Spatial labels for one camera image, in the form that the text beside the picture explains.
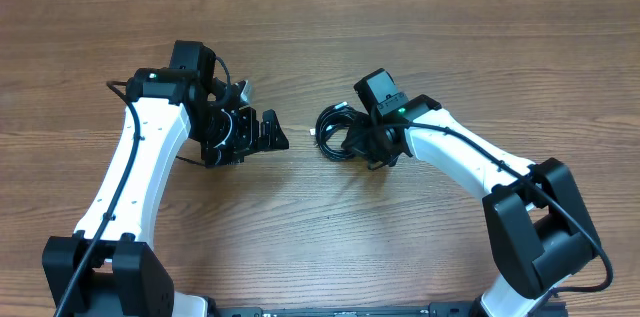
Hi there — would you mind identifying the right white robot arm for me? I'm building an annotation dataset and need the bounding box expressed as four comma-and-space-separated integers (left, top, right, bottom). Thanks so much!
342, 69, 614, 317

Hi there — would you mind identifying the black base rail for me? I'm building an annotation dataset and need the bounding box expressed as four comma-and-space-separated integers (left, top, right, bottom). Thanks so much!
210, 302, 484, 317

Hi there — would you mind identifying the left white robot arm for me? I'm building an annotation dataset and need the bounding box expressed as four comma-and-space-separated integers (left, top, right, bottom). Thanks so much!
42, 40, 289, 316

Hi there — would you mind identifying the black usb cable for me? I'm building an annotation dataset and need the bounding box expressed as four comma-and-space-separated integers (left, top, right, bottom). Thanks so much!
309, 101, 366, 163

